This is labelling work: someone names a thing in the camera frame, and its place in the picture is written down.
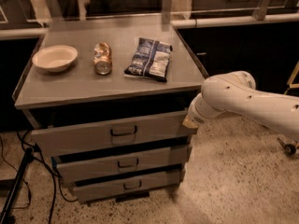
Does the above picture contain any blue white chip bag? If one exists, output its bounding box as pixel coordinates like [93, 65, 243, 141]
[124, 37, 173, 82]

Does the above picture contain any black floor cable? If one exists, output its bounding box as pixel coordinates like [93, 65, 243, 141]
[0, 130, 78, 224]

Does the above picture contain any grey cabinet with countertop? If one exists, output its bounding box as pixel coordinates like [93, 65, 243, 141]
[15, 15, 204, 195]

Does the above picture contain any yellowish white gripper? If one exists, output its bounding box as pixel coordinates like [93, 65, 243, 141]
[182, 116, 198, 129]

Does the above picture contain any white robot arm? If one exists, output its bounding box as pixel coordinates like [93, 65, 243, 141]
[188, 71, 299, 142]

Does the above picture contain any grey background counter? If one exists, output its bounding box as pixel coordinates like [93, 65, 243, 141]
[190, 0, 299, 19]

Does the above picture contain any grey top drawer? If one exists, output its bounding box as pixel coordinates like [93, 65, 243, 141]
[32, 110, 197, 157]

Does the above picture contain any white horizontal railing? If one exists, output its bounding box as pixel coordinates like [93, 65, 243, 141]
[0, 13, 299, 40]

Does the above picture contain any black tripod leg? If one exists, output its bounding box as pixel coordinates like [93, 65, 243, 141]
[0, 148, 33, 224]

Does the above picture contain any white paper bowl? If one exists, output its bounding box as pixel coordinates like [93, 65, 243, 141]
[32, 45, 78, 73]

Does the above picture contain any crushed golden soda can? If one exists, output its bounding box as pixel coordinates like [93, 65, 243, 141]
[93, 43, 112, 76]

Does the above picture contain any grey middle drawer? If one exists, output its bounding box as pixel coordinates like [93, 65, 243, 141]
[57, 145, 192, 183]

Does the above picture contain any black caster wheel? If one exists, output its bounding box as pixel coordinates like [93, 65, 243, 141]
[278, 138, 298, 156]

